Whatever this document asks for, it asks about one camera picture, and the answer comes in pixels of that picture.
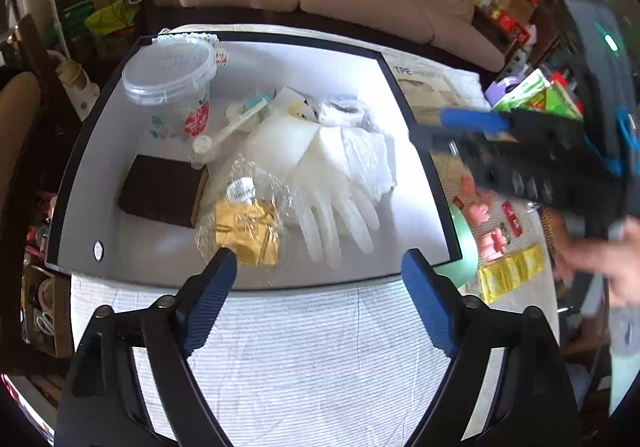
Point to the brown flat box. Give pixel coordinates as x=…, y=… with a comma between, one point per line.
x=160, y=192

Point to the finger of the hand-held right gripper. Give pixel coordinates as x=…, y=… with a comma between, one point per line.
x=470, y=119
x=515, y=177

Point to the wicker basket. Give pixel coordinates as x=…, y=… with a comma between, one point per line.
x=548, y=227

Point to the green crumpled cloth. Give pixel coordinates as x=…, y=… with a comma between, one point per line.
x=110, y=19

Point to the white rubber glove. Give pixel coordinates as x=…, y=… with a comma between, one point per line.
x=330, y=207

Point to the cardboard box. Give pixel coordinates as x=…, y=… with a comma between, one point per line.
x=47, y=312

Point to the clear plastic tub with lid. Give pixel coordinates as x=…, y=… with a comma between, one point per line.
x=165, y=72

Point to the white wrapped roll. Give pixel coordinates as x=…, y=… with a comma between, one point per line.
x=342, y=111

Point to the pink toy figure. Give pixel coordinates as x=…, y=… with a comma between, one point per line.
x=470, y=187
x=494, y=244
x=482, y=213

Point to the green printed carton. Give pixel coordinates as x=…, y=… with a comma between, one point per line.
x=530, y=94

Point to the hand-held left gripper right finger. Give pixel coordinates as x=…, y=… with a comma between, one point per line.
x=430, y=307

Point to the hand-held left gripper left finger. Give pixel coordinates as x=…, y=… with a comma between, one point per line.
x=210, y=297

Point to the red card packet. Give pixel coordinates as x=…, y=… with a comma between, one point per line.
x=510, y=219

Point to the gold packet in clear wrap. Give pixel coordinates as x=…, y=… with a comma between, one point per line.
x=245, y=232

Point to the person's right hand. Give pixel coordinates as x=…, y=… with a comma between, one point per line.
x=605, y=259

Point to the black storage box white inside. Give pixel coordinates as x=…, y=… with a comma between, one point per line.
x=165, y=242

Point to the yellow sachet packet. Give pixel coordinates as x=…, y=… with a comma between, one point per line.
x=527, y=264
x=497, y=284

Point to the white brush with teal tip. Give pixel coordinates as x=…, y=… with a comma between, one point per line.
x=225, y=132

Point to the white card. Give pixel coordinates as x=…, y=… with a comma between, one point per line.
x=292, y=104

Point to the beige flat carton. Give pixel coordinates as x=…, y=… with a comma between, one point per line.
x=435, y=87

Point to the crumpled clear plastic sheet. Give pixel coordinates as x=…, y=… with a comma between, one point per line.
x=370, y=157

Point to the pile of colourful snack packages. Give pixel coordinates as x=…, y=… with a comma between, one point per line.
x=505, y=12

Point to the green plastic lid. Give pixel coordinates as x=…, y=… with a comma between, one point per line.
x=465, y=247

